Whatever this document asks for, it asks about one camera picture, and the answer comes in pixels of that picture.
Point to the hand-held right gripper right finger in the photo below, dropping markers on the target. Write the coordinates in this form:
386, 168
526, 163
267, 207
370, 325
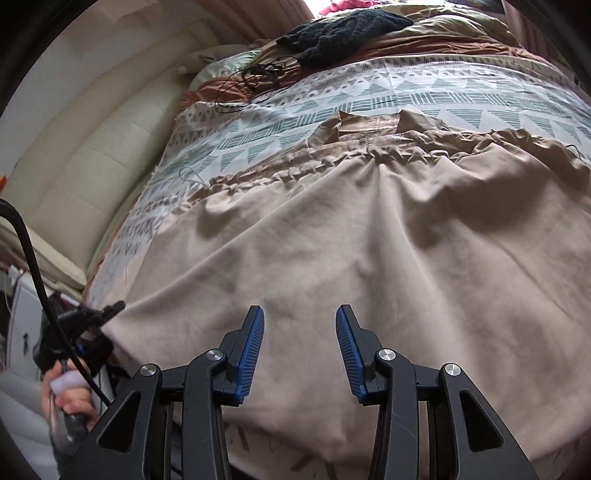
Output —
348, 350

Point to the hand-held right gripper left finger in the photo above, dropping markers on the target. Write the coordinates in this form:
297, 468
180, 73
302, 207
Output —
249, 350

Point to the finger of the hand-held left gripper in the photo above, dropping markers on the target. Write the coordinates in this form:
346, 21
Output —
97, 353
97, 314

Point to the person's left hand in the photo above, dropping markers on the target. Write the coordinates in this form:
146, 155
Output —
62, 392

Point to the white cabinet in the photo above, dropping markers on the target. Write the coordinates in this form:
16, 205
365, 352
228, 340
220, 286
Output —
23, 314

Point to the cream padded headboard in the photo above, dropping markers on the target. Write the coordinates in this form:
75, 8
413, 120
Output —
92, 161

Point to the patterned geometric print blanket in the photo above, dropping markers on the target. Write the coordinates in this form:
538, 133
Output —
286, 106

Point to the light green pillow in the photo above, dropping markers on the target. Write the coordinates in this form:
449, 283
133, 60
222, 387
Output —
217, 69

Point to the rust brown bedsheet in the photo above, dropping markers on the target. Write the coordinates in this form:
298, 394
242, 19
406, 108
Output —
415, 44

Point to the black knitted garment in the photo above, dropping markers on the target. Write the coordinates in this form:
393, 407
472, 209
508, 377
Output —
341, 34

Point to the pink curtain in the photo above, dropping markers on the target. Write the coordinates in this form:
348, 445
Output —
258, 18

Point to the red cloth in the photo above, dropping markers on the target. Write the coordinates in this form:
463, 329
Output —
346, 7

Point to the olive green quilt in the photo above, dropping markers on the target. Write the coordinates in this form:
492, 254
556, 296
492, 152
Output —
461, 23

